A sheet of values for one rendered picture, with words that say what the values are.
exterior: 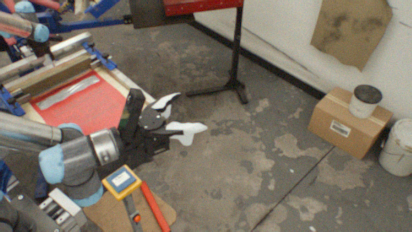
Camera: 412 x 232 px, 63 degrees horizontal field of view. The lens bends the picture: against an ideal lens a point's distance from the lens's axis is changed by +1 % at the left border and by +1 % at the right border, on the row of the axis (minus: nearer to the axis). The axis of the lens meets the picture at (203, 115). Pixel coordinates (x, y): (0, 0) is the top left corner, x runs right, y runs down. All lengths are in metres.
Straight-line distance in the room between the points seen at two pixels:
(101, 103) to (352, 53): 1.97
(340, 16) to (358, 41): 0.24
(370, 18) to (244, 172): 1.47
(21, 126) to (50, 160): 0.13
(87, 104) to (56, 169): 1.21
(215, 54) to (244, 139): 1.25
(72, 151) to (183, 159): 2.07
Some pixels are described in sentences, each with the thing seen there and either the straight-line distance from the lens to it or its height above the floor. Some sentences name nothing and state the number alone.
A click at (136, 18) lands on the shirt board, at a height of 0.95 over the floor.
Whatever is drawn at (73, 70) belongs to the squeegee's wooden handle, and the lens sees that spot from 2.07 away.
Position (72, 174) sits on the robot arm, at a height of 1.65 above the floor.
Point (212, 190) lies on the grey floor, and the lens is 2.60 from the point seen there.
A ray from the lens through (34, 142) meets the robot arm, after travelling 0.85.
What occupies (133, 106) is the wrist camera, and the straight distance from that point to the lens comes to 0.71.
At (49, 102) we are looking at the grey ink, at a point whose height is 0.96.
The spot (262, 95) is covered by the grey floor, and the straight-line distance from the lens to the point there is 3.32.
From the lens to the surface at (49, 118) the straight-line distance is 1.93.
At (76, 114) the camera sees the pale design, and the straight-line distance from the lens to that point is 1.90.
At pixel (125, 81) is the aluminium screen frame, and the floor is 0.99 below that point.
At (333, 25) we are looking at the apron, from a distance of 2.91.
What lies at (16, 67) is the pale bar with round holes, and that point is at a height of 1.04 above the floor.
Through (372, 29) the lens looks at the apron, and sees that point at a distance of 2.81.
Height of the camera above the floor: 2.24
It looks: 47 degrees down
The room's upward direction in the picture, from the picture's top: straight up
